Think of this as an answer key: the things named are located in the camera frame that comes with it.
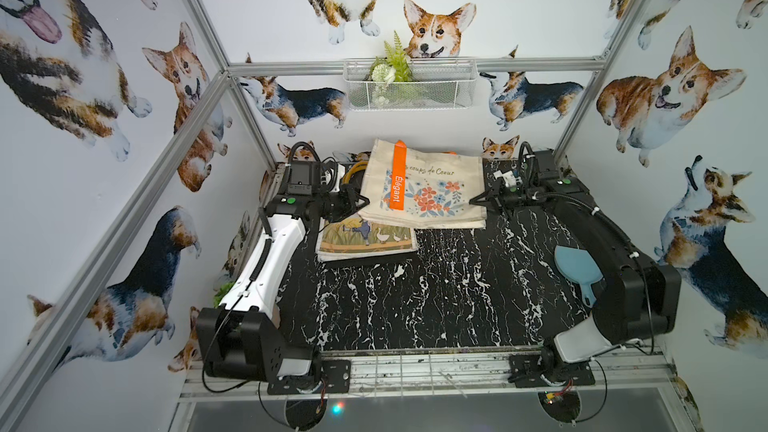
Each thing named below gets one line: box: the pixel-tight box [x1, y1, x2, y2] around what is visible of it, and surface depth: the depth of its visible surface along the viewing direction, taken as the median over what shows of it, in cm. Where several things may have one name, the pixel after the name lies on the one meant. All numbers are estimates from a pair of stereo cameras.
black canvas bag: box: [319, 250, 420, 269], surface depth 97 cm
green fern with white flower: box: [370, 30, 414, 106], surface depth 85 cm
